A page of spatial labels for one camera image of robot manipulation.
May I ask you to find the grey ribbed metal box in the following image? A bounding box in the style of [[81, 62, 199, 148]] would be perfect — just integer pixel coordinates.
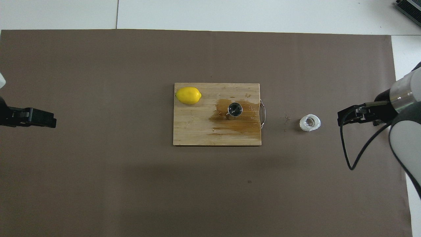
[[394, 0, 421, 23]]

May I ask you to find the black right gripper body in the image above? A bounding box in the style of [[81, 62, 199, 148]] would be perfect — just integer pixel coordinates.
[[375, 88, 398, 123]]

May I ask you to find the small clear glass cup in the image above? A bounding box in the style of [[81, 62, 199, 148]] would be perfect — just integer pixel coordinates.
[[299, 114, 322, 132]]

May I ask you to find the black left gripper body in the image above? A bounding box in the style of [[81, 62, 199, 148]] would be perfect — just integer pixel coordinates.
[[0, 95, 11, 127]]

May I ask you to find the yellow lemon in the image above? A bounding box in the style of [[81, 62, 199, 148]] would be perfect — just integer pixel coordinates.
[[175, 87, 202, 105]]

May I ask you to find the steel double jigger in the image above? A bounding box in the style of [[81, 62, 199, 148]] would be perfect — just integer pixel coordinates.
[[225, 102, 243, 120]]

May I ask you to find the wooden cutting board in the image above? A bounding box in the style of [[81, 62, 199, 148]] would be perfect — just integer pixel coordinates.
[[173, 83, 266, 146]]

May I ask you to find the brown paper table mat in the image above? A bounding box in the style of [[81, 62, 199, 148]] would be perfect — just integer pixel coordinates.
[[0, 29, 413, 237]]

